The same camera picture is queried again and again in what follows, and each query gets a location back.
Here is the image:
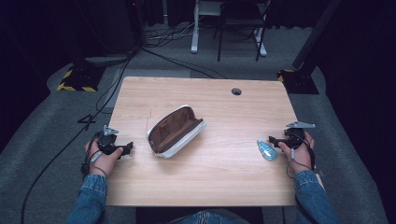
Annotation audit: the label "black stand base striped tape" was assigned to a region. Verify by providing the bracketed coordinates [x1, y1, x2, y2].
[56, 63, 106, 93]
[276, 68, 320, 95]

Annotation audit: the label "white desk frame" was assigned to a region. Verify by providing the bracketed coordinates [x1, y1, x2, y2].
[190, 0, 269, 58]

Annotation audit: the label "hand-held gripper cable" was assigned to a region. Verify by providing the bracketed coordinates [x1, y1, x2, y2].
[285, 133, 325, 180]
[80, 131, 108, 180]

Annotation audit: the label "dark slanted stand pole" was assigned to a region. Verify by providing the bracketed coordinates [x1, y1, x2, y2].
[291, 0, 344, 70]

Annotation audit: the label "bundle of floor cables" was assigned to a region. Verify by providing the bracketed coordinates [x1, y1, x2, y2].
[145, 21, 204, 49]

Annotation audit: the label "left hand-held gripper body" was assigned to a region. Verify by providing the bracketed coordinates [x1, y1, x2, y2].
[96, 124, 126, 156]

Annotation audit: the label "left hand-held gripper cable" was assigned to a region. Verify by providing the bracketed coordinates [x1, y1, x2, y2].
[80, 131, 108, 180]

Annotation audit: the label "person's left hand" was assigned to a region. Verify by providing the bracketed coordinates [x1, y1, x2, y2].
[84, 136, 124, 179]

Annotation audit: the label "person's right hand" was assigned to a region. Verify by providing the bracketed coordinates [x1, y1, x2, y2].
[277, 131, 316, 175]

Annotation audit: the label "black chair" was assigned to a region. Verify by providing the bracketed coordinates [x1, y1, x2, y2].
[213, 0, 273, 63]

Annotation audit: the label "white pouch with brown lining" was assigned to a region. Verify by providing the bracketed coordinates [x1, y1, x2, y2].
[146, 104, 207, 160]

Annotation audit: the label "person's legs in jeans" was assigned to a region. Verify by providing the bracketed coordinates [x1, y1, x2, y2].
[167, 209, 250, 224]

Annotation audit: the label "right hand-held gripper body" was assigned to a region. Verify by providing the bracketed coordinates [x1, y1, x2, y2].
[283, 120, 317, 150]

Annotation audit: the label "long black floor cable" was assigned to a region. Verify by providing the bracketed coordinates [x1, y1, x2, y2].
[20, 55, 134, 224]

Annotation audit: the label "right hand-held gripper cable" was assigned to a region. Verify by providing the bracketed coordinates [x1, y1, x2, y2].
[285, 133, 325, 180]

